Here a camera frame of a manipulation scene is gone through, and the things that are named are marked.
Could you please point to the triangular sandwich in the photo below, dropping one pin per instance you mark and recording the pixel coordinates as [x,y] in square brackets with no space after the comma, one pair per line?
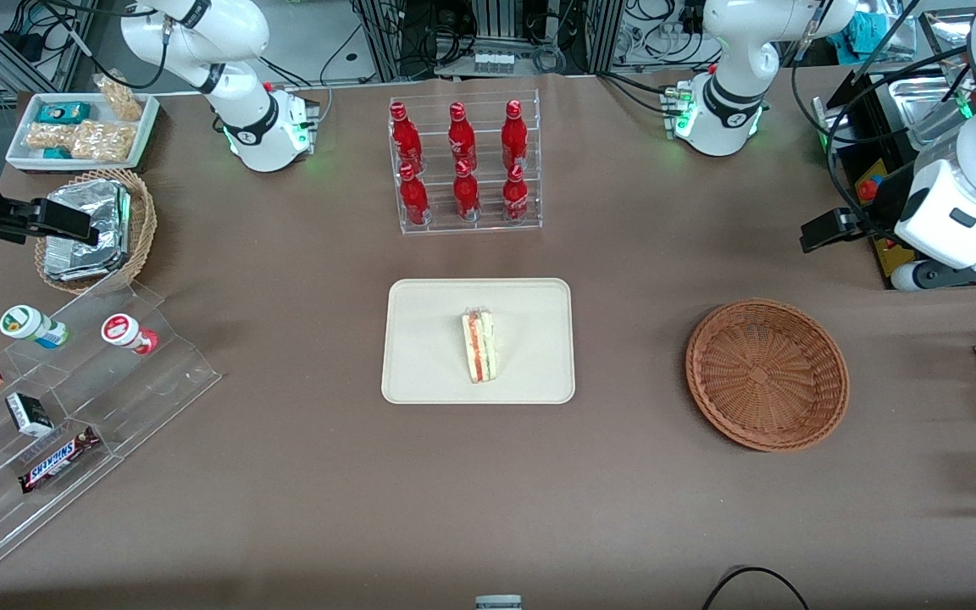
[480,347]

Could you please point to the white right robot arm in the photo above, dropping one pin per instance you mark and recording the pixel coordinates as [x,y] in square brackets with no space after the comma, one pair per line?
[234,93]

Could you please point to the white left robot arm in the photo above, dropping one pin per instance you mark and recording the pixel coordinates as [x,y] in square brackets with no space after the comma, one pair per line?
[729,51]

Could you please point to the white rectangular snack tray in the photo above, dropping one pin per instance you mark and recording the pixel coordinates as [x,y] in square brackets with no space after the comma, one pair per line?
[22,152]

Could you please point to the tan wicker basket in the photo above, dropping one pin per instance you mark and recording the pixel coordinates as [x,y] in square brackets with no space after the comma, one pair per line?
[142,224]

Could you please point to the brown round wicker basket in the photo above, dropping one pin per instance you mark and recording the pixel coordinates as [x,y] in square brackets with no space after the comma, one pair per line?
[766,374]

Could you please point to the cream plastic serving tray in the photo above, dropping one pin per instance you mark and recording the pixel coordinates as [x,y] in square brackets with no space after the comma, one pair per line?
[429,341]

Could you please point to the foil wrapped package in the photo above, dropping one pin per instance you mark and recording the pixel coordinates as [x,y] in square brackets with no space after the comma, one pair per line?
[85,203]

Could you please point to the black yellow control box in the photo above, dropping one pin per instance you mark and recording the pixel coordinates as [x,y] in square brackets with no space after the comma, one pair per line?
[856,161]

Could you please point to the small teal snack packet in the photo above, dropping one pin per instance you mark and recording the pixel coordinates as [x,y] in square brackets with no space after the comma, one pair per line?
[58,153]

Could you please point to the clear bag of nuts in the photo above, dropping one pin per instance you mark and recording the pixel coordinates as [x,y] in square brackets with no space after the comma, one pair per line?
[102,141]
[121,97]
[47,135]

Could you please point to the green lid yogurt cup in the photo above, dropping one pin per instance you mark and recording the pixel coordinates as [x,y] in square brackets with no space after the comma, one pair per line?
[30,325]

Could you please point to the red lid yogurt cup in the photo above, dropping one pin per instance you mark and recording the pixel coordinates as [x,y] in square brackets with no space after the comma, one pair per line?
[125,331]

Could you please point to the stainless steel pan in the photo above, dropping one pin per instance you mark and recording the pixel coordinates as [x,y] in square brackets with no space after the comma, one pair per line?
[920,97]

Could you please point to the clear acrylic stepped stand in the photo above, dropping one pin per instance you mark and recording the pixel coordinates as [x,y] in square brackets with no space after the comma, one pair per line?
[132,398]

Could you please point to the small black white box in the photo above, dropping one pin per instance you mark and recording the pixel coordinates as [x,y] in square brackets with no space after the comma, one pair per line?
[28,414]

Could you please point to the teal cloth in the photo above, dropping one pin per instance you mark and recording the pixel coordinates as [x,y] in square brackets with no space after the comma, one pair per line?
[865,30]

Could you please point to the Snickers chocolate bar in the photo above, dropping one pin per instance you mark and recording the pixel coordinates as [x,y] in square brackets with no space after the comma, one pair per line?
[58,459]

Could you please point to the red cola bottle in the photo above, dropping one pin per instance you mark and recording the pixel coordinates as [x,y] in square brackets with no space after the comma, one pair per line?
[514,135]
[516,196]
[466,195]
[461,137]
[406,140]
[414,199]

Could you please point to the clear acrylic bottle rack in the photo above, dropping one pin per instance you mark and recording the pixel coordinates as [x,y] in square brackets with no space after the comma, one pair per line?
[488,227]

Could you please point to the small grey device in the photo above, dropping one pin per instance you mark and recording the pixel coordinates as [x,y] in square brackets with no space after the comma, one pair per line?
[498,603]

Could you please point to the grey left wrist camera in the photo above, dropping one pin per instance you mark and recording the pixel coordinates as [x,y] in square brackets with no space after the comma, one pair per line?
[907,277]

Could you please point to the aluminium frame rack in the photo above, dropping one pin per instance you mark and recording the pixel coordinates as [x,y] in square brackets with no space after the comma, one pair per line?
[488,25]

